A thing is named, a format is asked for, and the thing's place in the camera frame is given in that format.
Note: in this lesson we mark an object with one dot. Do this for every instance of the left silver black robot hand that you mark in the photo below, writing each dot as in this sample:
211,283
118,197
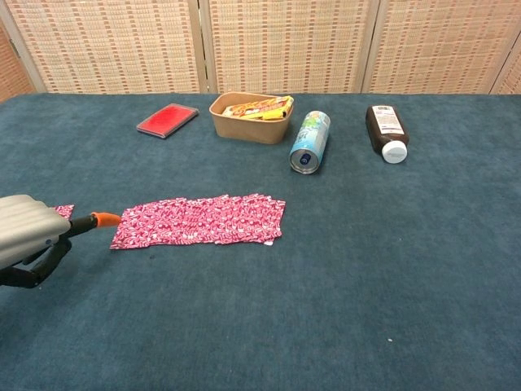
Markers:
28,228

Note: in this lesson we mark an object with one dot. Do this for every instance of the woven bamboo screen panel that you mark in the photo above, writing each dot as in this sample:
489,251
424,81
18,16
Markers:
289,45
510,77
12,69
439,45
110,45

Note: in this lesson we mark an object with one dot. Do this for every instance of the red stamp pad case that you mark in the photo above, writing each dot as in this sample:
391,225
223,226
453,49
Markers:
167,120

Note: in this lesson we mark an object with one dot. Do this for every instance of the kraft paper bowl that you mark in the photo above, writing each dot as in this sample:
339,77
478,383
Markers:
250,129

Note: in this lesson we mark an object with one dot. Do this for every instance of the orange snack packet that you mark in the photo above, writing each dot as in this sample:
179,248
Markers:
248,108

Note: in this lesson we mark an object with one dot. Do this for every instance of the blue felt table cover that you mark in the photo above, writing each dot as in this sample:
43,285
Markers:
285,305

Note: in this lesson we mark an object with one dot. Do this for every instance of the yellow red snack packet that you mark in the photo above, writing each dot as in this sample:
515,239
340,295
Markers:
281,111

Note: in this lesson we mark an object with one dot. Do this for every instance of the light blue drink can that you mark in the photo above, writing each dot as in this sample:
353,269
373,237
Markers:
311,136

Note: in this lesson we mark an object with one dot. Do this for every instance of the brown bottle white cap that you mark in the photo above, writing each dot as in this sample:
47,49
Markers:
386,124

